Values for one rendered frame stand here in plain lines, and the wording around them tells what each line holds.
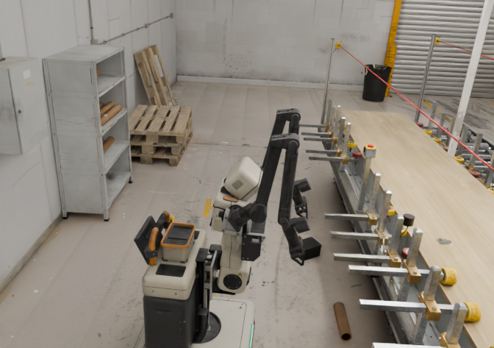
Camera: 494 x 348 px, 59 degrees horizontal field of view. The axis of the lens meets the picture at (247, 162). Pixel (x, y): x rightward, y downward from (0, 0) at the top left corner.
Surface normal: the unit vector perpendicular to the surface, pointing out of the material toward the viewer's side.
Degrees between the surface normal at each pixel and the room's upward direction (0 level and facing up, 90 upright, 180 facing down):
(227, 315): 0
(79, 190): 90
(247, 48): 90
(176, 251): 92
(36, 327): 0
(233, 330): 0
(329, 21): 90
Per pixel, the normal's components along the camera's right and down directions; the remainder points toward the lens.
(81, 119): -0.03, 0.39
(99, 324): 0.05, -0.92
